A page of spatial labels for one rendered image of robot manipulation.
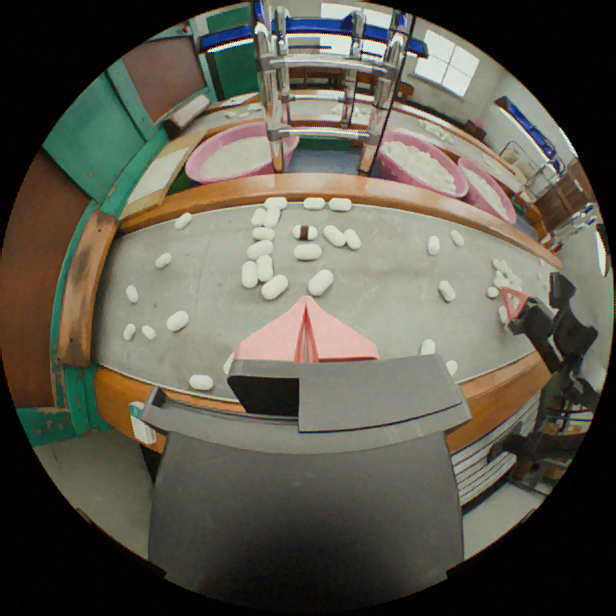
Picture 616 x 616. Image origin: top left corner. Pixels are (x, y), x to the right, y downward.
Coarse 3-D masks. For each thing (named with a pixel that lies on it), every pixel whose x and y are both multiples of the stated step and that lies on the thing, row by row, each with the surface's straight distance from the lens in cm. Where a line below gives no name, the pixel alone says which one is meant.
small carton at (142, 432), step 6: (138, 402) 35; (132, 408) 34; (138, 408) 32; (132, 414) 34; (138, 414) 33; (132, 420) 35; (138, 420) 33; (138, 426) 34; (144, 426) 33; (138, 432) 35; (144, 432) 33; (150, 432) 34; (138, 438) 36; (144, 438) 34; (150, 438) 34
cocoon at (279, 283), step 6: (276, 276) 23; (282, 276) 23; (270, 282) 23; (276, 282) 23; (282, 282) 23; (264, 288) 23; (270, 288) 23; (276, 288) 23; (282, 288) 23; (264, 294) 23; (270, 294) 23; (276, 294) 23
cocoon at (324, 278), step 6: (324, 270) 24; (318, 276) 23; (324, 276) 23; (330, 276) 23; (312, 282) 23; (318, 282) 23; (324, 282) 23; (330, 282) 23; (312, 288) 23; (318, 288) 22; (324, 288) 23; (312, 294) 23; (318, 294) 23
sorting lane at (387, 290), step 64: (128, 256) 47; (192, 256) 32; (320, 256) 26; (384, 256) 29; (448, 256) 37; (512, 256) 63; (128, 320) 40; (192, 320) 29; (256, 320) 24; (384, 320) 26; (448, 320) 32
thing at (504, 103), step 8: (504, 96) 99; (496, 104) 99; (504, 104) 97; (512, 104) 100; (512, 112) 98; (520, 112) 104; (520, 120) 103; (528, 120) 110; (528, 128) 109; (536, 136) 116; (536, 144) 116; (544, 144) 124; (544, 152) 123; (552, 152) 134
